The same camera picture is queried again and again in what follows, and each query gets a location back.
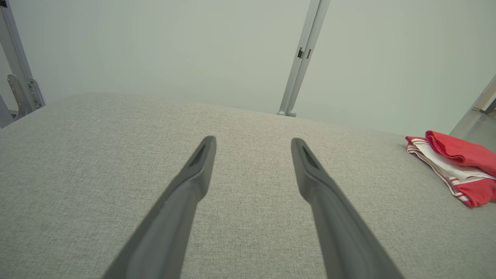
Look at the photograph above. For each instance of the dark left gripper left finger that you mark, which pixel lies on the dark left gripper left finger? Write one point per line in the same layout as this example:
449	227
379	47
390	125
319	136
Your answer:
162	240

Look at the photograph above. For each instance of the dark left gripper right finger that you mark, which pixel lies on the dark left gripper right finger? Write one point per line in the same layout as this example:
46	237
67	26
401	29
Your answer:
345	240

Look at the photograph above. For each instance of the red Bulls 23 jersey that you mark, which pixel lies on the red Bulls 23 jersey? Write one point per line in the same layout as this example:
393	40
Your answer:
465	151

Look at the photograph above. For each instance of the grey slanted frame post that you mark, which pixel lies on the grey slanted frame post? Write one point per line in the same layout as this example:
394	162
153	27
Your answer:
478	104

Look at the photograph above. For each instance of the grey metal frame with bracket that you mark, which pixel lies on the grey metal frame with bracket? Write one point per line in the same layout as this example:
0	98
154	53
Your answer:
17	69

